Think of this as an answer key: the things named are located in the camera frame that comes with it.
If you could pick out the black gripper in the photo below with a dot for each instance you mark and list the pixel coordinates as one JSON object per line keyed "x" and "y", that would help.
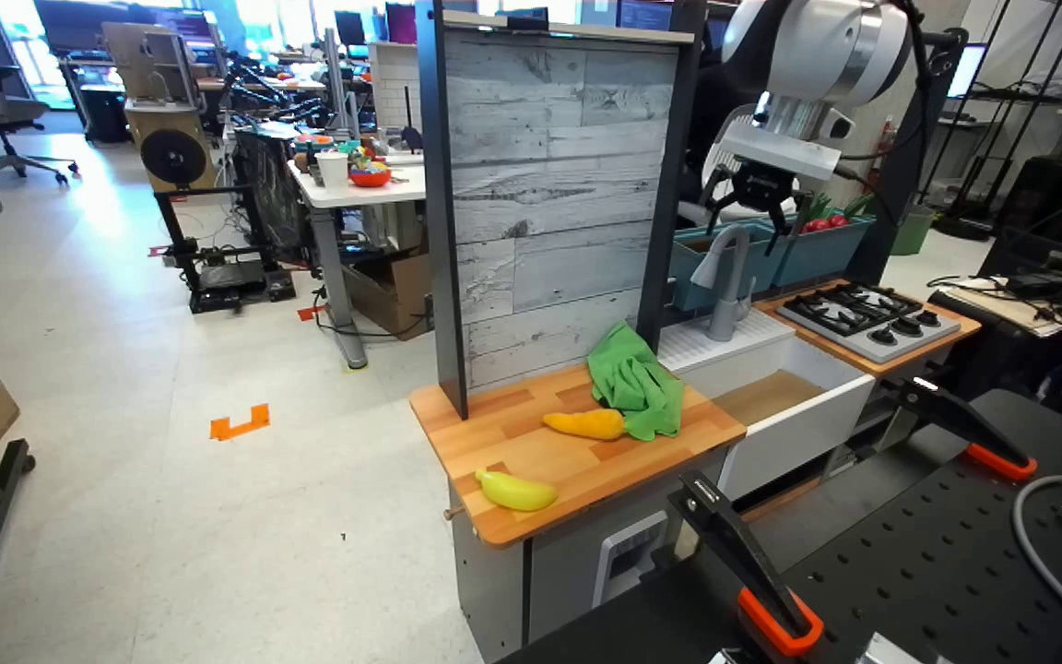
{"x": 758, "y": 186}

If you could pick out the toy kitchen cabinet wooden counter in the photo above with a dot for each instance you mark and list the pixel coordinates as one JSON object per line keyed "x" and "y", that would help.
{"x": 516, "y": 431}

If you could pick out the white cup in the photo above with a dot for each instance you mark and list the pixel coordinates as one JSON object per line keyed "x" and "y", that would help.
{"x": 333, "y": 172}

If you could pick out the red bowl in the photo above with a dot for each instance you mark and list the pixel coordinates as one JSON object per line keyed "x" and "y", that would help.
{"x": 370, "y": 174}

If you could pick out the grey wood back panel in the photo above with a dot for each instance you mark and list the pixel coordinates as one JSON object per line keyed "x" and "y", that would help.
{"x": 555, "y": 186}

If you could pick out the grey tap with nozzle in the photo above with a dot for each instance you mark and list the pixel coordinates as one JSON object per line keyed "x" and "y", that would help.
{"x": 728, "y": 306}

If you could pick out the beige machine with black disc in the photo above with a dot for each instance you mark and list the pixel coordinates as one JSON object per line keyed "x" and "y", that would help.
{"x": 168, "y": 152}

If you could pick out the black metal frame post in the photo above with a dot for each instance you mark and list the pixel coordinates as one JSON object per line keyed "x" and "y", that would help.
{"x": 904, "y": 196}
{"x": 665, "y": 186}
{"x": 440, "y": 186}

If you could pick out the white toy sink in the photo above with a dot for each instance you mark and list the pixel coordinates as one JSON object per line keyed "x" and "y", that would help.
{"x": 790, "y": 431}

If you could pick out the teal plastic bin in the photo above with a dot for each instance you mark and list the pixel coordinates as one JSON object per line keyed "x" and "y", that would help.
{"x": 818, "y": 260}
{"x": 767, "y": 262}

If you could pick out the toy stove top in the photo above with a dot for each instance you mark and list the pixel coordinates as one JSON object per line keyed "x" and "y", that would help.
{"x": 865, "y": 315}

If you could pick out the wooden stove counter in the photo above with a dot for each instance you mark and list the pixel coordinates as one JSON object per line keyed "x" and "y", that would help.
{"x": 913, "y": 359}

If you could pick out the yellow toy banana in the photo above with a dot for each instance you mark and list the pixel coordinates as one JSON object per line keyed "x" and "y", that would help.
{"x": 516, "y": 493}

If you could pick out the black equipment cart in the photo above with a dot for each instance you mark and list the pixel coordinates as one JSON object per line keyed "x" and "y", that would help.
{"x": 231, "y": 272}

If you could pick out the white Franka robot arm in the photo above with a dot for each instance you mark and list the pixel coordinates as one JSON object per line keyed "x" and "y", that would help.
{"x": 826, "y": 59}

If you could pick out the wooden desk with clutter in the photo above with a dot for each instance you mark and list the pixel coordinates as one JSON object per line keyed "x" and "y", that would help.
{"x": 996, "y": 306}

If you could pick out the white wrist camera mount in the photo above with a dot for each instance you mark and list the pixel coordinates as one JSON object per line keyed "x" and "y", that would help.
{"x": 775, "y": 152}

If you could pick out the black office chair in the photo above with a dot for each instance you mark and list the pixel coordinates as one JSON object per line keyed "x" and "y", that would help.
{"x": 1, "y": 113}

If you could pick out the green cloth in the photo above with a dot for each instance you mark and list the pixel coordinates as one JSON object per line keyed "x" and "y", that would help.
{"x": 636, "y": 389}

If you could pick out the white desk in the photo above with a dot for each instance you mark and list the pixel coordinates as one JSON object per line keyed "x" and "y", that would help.
{"x": 370, "y": 192}

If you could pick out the yellow orange toy fruit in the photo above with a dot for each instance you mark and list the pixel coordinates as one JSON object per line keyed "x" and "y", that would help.
{"x": 588, "y": 426}

